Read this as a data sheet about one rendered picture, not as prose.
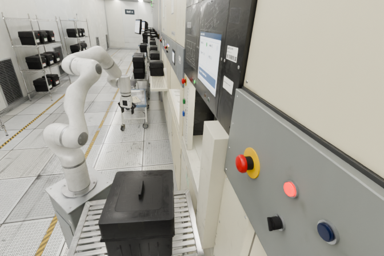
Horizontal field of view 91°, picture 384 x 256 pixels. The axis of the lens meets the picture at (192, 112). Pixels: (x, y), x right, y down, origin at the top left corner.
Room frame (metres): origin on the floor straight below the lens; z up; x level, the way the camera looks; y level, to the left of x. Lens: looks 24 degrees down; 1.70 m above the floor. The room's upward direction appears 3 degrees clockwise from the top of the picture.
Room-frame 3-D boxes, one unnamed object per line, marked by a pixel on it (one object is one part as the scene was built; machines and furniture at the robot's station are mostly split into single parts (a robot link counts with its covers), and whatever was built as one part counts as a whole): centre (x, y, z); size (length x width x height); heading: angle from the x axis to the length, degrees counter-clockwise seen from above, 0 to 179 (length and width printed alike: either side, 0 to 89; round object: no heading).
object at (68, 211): (0.87, 0.67, 0.38); 0.28 x 0.28 x 0.76; 58
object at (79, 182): (0.87, 0.67, 0.85); 0.19 x 0.19 x 0.18
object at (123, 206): (0.62, 0.21, 0.98); 0.29 x 0.29 x 0.13; 7
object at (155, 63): (3.67, 0.73, 0.93); 0.30 x 0.28 x 0.26; 10
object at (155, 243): (0.62, 0.21, 0.85); 0.28 x 0.28 x 0.17; 7
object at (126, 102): (1.46, 0.55, 1.12); 0.10 x 0.07 x 0.11; 78
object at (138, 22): (4.13, 1.00, 1.59); 0.50 x 0.41 x 0.36; 103
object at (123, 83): (1.46, 0.55, 1.26); 0.09 x 0.08 x 0.13; 78
